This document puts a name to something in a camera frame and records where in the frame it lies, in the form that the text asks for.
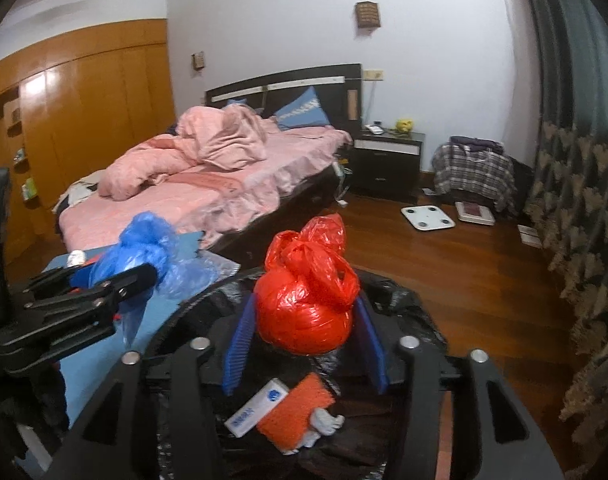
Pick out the blue plastic bag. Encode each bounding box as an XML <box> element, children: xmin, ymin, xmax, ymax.
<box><xmin>88</xmin><ymin>211</ymin><xmax>240</xmax><ymax>348</ymax></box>

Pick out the white blue wipes box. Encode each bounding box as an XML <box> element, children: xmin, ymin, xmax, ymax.
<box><xmin>225</xmin><ymin>378</ymin><xmax>290</xmax><ymax>438</ymax></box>

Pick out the red plastic bag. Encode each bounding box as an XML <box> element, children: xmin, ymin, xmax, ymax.
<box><xmin>254</xmin><ymin>214</ymin><xmax>360</xmax><ymax>356</ymax></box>

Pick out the white tissue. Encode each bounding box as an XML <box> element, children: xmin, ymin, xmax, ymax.
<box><xmin>282</xmin><ymin>408</ymin><xmax>345</xmax><ymax>455</ymax></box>

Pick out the black lined trash bin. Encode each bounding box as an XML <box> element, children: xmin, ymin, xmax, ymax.
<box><xmin>143</xmin><ymin>264</ymin><xmax>448</xmax><ymax>480</ymax></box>

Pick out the small white paper ball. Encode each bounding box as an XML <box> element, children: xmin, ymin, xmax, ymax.
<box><xmin>66</xmin><ymin>249</ymin><xmax>87</xmax><ymax>268</ymax></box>

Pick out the blue table cloth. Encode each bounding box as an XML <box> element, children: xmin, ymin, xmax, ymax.
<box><xmin>13</xmin><ymin>231</ymin><xmax>205</xmax><ymax>480</ymax></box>

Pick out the clothes pile on bed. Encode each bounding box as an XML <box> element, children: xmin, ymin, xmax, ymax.
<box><xmin>51</xmin><ymin>169</ymin><xmax>104</xmax><ymax>214</ymax></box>

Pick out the white bathroom scale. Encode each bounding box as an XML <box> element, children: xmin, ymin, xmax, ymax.
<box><xmin>400</xmin><ymin>205</ymin><xmax>456</xmax><ymax>232</ymax></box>

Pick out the bed with pink sheet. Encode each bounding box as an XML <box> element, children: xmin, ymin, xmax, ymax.
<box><xmin>58</xmin><ymin>127</ymin><xmax>351</xmax><ymax>252</ymax></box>

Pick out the pink crumpled duvet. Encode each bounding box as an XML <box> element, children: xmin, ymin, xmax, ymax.
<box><xmin>98</xmin><ymin>104</ymin><xmax>279</xmax><ymax>202</ymax></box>

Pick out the wooden wardrobe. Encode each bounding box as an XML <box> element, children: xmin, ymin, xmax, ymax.
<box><xmin>0</xmin><ymin>18</ymin><xmax>175</xmax><ymax>261</ymax></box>

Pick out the black bedside table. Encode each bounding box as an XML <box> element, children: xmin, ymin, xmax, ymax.
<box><xmin>348</xmin><ymin>127</ymin><xmax>425</xmax><ymax>204</ymax></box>

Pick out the plaid shirt on chair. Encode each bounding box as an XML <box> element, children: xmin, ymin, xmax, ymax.
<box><xmin>432</xmin><ymin>142</ymin><xmax>516</xmax><ymax>214</ymax></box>

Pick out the patterned dark curtain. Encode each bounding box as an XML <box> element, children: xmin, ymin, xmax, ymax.
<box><xmin>526</xmin><ymin>0</ymin><xmax>608</xmax><ymax>479</ymax></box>

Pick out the yellow plush toy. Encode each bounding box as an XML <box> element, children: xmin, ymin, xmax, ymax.
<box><xmin>394</xmin><ymin>118</ymin><xmax>415</xmax><ymax>136</ymax></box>

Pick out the blue pillow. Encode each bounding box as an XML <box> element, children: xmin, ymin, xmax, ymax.
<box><xmin>273</xmin><ymin>87</ymin><xmax>330</xmax><ymax>130</ymax></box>

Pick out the black bed headboard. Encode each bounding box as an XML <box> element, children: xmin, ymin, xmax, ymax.
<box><xmin>205</xmin><ymin>63</ymin><xmax>362</xmax><ymax>138</ymax></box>

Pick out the white power strip cable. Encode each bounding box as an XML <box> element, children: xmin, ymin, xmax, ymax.
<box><xmin>331</xmin><ymin>159</ymin><xmax>353</xmax><ymax>209</ymax></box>

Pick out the brown wall lamp left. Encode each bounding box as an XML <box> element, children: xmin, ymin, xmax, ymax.
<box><xmin>191</xmin><ymin>51</ymin><xmax>205</xmax><ymax>72</ymax></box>

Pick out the brown wall lamp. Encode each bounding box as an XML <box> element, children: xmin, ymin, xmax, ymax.
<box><xmin>191</xmin><ymin>51</ymin><xmax>205</xmax><ymax>72</ymax></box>
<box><xmin>355</xmin><ymin>1</ymin><xmax>381</xmax><ymax>29</ymax></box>

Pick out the wall power socket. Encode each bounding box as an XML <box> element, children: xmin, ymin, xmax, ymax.
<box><xmin>362</xmin><ymin>70</ymin><xmax>384</xmax><ymax>81</ymax></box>

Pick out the brown wall lamp right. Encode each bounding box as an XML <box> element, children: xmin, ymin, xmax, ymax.
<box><xmin>355</xmin><ymin>1</ymin><xmax>381</xmax><ymax>29</ymax></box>

